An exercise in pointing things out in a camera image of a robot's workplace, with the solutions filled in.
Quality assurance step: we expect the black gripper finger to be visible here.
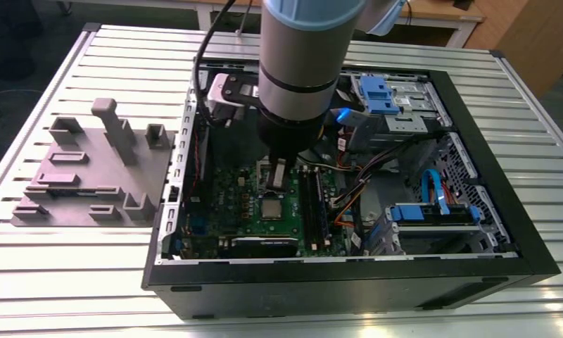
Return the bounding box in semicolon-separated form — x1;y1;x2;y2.
269;158;287;192

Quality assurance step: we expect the metal socket cover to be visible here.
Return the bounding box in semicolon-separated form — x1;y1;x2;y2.
255;158;290;198

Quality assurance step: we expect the grey power supply unit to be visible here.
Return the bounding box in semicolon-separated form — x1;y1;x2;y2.
198;74;269;166

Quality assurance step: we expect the black RAM stick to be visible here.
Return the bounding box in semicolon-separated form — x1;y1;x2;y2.
310;165;333;247

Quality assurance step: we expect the green motherboard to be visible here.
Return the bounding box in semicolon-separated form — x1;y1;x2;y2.
179;165;352;260

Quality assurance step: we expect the black graphics card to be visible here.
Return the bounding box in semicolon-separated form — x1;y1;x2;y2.
218;234;301;260

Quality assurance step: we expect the blue plastic drive latch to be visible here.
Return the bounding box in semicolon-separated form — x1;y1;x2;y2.
358;75;399;115

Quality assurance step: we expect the grey metal drive cage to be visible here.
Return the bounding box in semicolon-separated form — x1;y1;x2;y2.
346;74;454;152

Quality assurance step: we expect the hard disk in blue carrier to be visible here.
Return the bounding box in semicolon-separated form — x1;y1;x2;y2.
384;204;482;228

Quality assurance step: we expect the black PC case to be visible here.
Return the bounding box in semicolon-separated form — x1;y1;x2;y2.
139;56;563;320

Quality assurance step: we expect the grey metal disk bay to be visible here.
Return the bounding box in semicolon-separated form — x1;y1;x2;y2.
363;206;516;256

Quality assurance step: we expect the grey plastic parts rack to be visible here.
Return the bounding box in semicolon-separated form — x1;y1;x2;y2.
9;98;177;228

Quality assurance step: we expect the green RAM stick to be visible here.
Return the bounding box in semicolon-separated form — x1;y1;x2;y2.
46;188;99;198

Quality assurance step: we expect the brown wooden cabinet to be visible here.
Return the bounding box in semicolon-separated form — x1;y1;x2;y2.
463;0;563;98

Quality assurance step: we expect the thin grey wire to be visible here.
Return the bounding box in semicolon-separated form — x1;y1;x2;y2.
303;154;360;173

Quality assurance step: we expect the wrist camera blue light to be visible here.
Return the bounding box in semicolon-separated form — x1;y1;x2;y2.
329;107;372;125

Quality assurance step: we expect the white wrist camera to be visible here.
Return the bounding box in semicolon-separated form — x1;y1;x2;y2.
205;73;259;108

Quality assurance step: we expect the orange wire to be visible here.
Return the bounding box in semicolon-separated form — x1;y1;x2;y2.
333;188;371;228

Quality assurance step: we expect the black cable bundle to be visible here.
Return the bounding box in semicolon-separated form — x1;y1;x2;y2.
337;130;447;205

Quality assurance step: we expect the thick black camera cable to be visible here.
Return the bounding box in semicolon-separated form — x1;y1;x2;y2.
193;0;238;127

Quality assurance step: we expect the thin cable metal plug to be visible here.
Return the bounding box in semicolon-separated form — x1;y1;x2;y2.
234;0;255;36

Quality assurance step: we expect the blue flat wire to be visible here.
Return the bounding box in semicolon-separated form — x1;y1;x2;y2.
422;168;451;215

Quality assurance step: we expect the thin red disk wire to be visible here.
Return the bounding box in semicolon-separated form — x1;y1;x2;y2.
439;177;459;207

